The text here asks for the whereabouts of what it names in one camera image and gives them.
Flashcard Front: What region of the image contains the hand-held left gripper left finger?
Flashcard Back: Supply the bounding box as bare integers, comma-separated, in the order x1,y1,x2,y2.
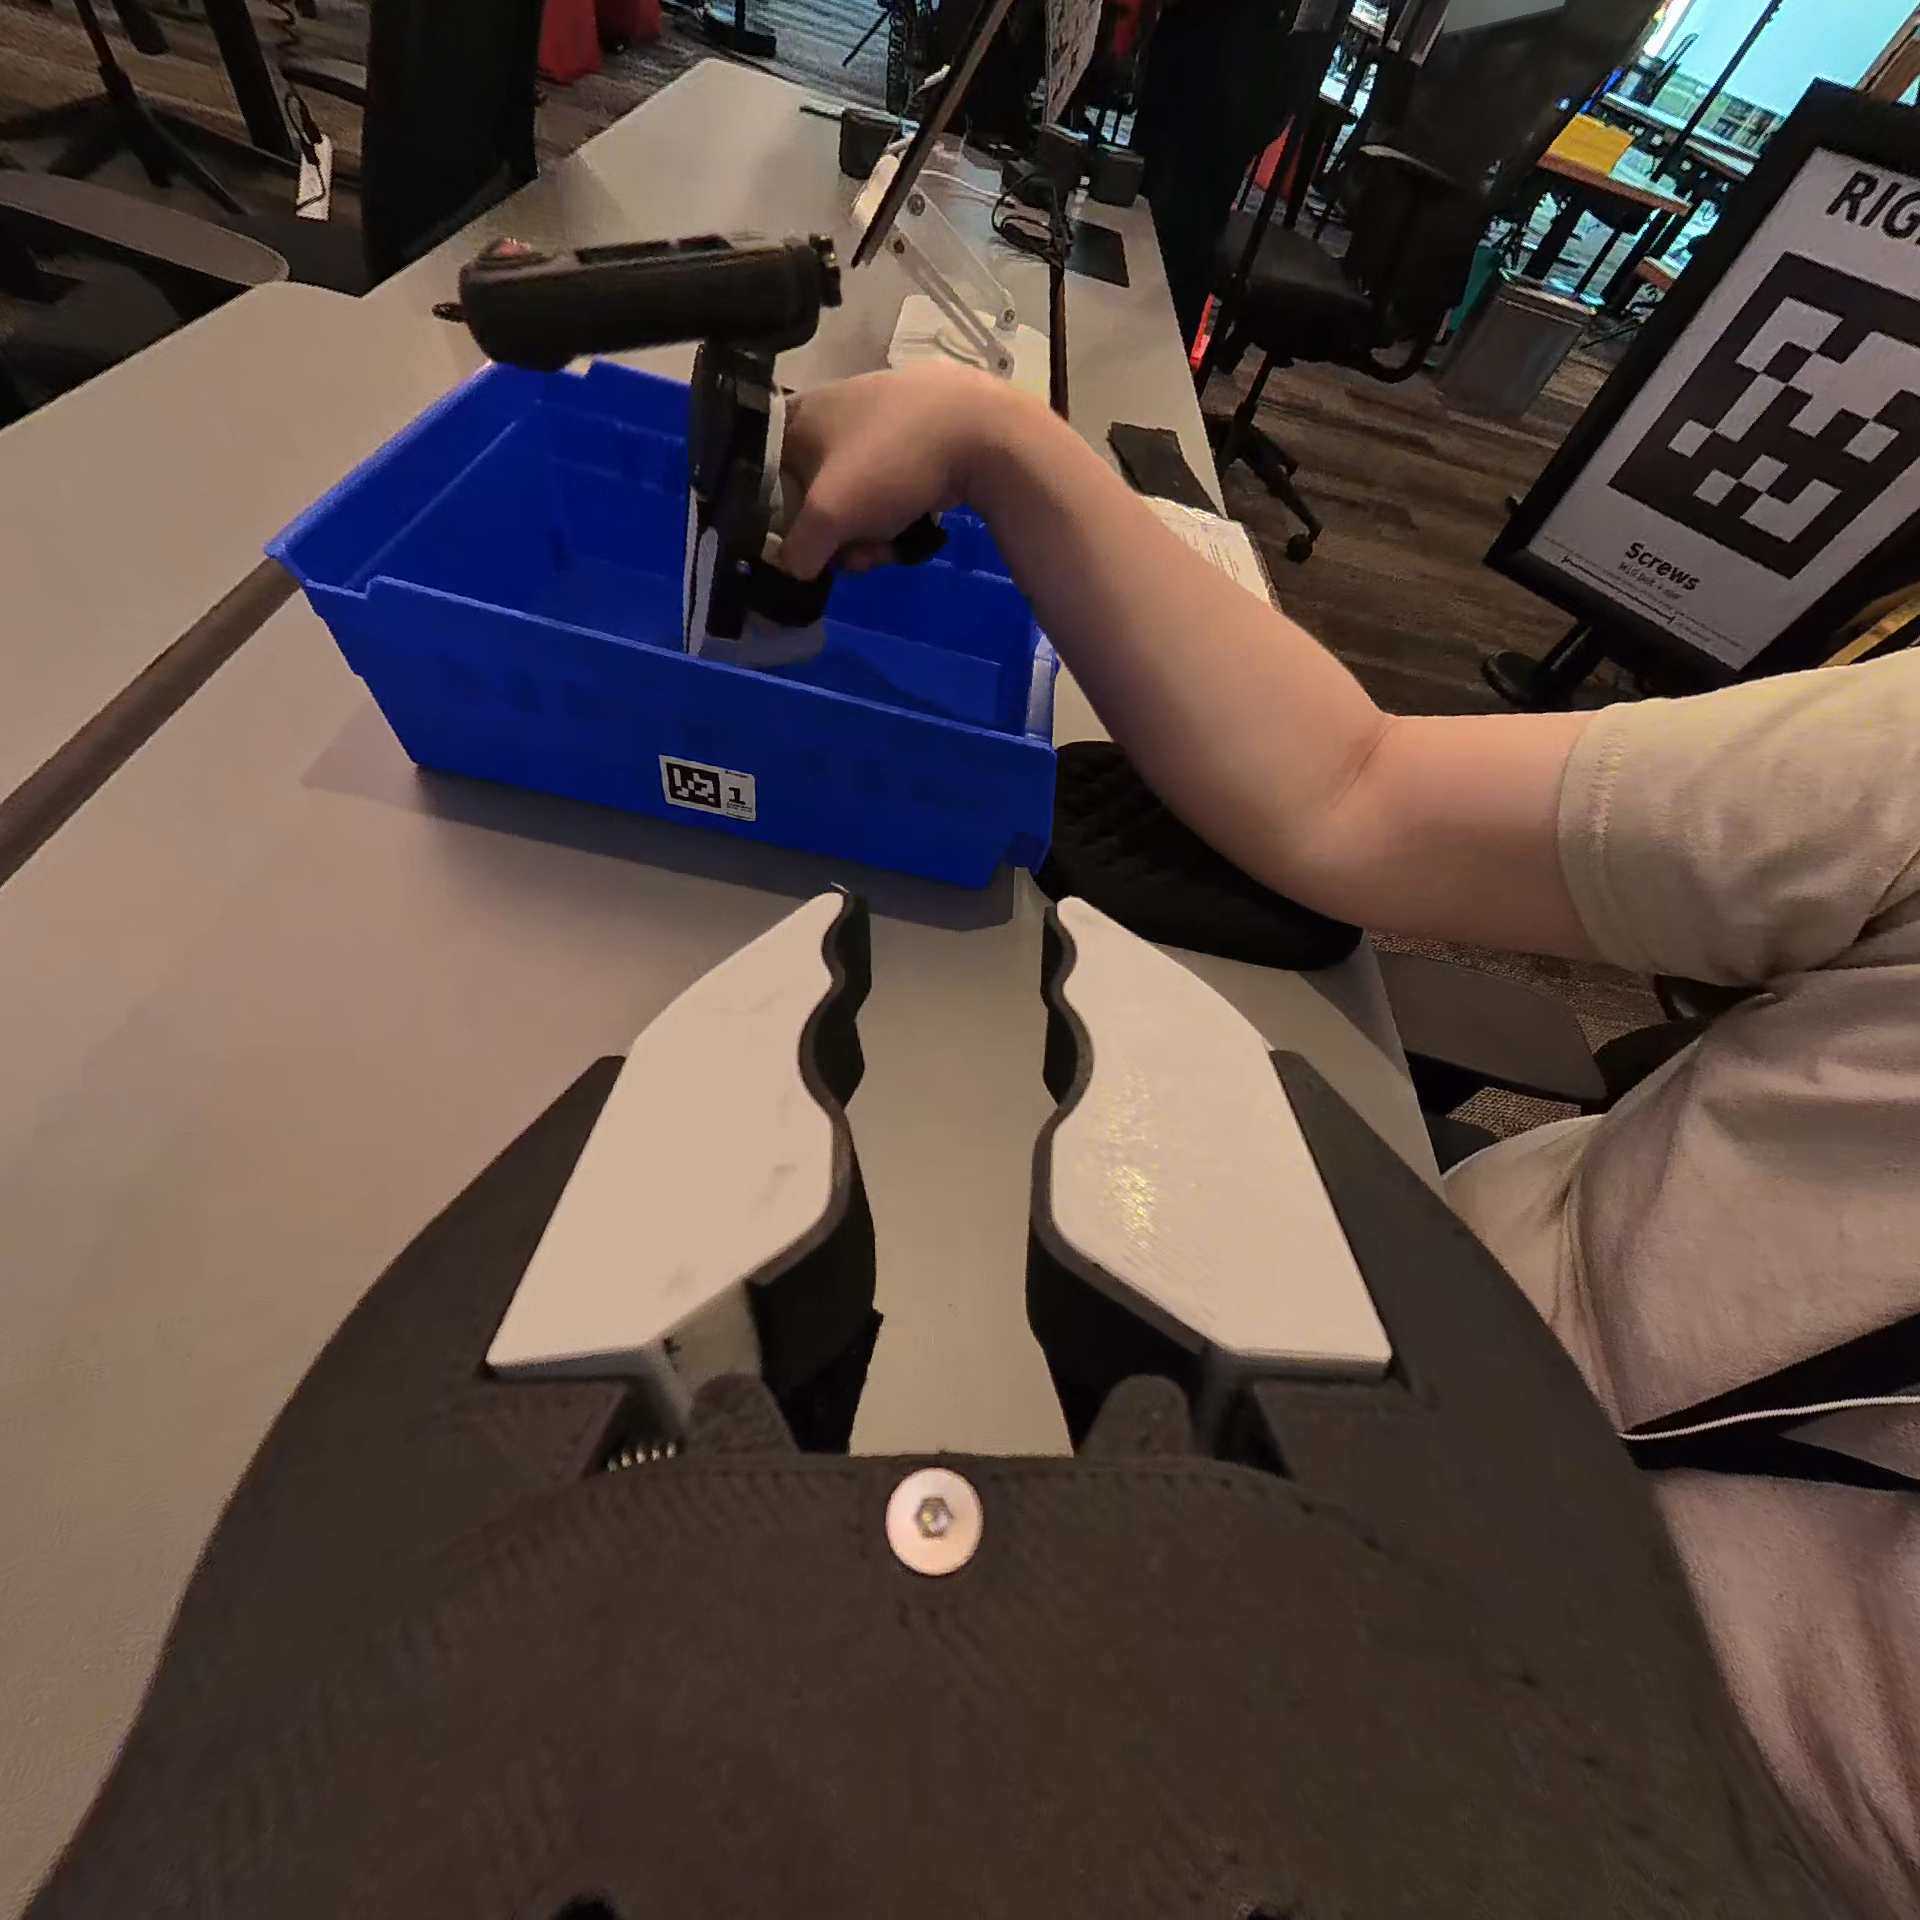
481,887,881,1451

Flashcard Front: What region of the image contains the person's right hand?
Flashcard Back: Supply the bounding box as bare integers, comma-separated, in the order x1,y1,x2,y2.
767,364,1056,579

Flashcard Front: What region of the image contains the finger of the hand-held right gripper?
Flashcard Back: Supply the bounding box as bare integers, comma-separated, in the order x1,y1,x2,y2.
681,491,830,671

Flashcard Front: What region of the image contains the person's right forearm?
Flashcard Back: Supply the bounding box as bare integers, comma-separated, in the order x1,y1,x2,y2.
960,404,1596,964

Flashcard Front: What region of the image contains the black flat pad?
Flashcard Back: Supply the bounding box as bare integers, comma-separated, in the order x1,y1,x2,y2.
1104,423,1229,513

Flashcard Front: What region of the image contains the black wrist rest pad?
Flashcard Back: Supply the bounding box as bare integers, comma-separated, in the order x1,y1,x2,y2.
1037,739,1366,973

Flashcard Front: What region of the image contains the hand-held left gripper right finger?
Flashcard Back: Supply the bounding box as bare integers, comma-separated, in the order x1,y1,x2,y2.
1023,895,1396,1454

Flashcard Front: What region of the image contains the blue plastic bin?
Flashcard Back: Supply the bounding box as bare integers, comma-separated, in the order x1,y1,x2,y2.
265,359,1063,889

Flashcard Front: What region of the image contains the person's beige shirt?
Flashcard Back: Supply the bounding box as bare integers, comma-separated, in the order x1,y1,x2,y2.
1441,645,1920,1920

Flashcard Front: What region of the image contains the black shoulder strap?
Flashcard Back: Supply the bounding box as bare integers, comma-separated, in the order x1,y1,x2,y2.
1620,1317,1920,1497

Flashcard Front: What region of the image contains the thin black pole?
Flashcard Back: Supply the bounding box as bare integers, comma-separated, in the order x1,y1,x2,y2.
1036,128,1086,417

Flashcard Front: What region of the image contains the red plastic bin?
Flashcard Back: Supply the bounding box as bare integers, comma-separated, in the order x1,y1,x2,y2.
537,0,665,87

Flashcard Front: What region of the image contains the black tilted board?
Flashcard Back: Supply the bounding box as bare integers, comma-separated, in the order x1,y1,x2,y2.
848,0,1023,275

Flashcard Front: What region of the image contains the grey chair armrest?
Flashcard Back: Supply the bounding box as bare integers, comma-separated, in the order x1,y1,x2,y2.
1372,948,1608,1121

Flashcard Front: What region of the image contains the grey trash can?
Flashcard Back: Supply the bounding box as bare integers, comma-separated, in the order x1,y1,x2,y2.
1444,277,1596,424

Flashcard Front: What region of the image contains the clear acrylic board stand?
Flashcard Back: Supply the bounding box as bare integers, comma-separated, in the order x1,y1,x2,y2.
853,141,1056,380

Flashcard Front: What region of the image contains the black framed marker sign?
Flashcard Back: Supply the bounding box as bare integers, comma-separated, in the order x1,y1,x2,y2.
1480,80,1920,710

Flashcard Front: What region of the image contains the laminated paper sheet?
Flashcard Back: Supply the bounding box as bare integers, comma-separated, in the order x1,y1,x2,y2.
1148,491,1279,606

